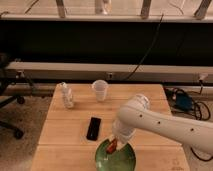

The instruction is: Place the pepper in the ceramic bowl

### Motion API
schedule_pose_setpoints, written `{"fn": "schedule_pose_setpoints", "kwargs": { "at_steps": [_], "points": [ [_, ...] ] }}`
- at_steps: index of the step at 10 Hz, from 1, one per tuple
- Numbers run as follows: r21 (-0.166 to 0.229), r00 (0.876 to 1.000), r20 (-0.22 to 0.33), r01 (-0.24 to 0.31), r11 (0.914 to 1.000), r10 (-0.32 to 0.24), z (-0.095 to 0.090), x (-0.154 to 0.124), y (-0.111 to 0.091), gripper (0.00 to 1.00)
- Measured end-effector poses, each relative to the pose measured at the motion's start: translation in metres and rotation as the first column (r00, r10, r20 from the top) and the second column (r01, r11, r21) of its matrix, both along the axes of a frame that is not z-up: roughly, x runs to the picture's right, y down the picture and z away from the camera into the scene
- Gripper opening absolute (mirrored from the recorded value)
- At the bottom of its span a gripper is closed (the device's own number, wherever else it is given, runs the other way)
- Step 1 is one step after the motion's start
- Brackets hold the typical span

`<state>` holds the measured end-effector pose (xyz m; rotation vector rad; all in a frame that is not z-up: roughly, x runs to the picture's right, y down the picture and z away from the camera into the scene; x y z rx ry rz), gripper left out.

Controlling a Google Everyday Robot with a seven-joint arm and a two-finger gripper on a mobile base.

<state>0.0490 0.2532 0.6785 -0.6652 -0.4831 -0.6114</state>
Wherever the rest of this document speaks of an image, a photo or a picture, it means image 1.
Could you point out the red chili pepper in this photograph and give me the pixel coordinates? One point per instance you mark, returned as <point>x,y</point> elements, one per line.
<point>112,146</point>

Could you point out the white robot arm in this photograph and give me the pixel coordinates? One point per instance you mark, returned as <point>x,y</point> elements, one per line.
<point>135,114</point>

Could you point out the clear plastic cup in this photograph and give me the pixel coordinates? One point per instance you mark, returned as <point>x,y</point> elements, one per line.
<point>100,88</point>

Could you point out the black rectangular phone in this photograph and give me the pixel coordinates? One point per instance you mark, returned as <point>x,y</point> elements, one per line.
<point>93,129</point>

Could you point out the blue floor device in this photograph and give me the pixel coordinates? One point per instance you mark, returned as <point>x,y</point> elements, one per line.
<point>183,102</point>

